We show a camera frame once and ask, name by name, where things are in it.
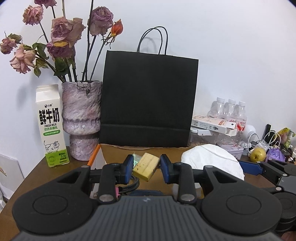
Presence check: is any white cloth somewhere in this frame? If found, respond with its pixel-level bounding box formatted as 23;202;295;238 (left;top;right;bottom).
181;144;245;180

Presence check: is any black cable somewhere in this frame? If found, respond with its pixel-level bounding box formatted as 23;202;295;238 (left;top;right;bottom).
115;174;141;195

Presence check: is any yellow sponge block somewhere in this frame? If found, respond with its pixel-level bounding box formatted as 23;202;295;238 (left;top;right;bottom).
132;153;159;182

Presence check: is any dark blue pouch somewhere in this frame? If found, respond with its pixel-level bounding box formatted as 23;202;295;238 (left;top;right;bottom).
129;190;164;196

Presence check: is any small purple gift bag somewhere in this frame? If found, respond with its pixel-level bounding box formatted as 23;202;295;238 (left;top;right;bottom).
265;148;285;162

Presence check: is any green yellow apple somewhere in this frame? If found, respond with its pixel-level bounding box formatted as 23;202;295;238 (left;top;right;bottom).
249;147;266;163

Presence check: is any water bottle right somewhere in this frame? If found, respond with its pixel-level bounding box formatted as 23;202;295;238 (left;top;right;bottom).
234;101;247;132

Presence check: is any red cardboard box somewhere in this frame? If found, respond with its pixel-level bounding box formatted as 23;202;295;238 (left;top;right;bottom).
87;144;190;168

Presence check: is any water bottle middle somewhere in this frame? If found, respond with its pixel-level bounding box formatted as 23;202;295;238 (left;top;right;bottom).
223;99;236;123

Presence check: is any clear plastic container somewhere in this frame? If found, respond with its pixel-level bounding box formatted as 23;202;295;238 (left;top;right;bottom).
188;127;219;147

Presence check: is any white flat carton box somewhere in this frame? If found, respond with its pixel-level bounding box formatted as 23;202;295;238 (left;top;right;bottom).
191;115;237;137

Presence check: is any pink textured vase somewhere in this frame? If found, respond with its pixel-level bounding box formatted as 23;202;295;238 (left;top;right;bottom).
62;81;102;161

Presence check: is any white green milk carton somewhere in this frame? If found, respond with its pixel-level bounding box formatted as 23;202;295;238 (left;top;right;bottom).
36;84;70;168

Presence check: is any black paper bag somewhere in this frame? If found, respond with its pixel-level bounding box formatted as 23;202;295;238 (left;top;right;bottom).
99;26;199;148

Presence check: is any dried rose bouquet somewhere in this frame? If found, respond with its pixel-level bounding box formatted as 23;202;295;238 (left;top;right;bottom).
1;6;123;83

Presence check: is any white small camera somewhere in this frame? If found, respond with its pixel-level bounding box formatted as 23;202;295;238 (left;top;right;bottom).
239;124;256;149

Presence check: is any white booklet by wall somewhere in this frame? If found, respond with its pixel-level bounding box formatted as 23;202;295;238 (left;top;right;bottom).
0;155;24;199

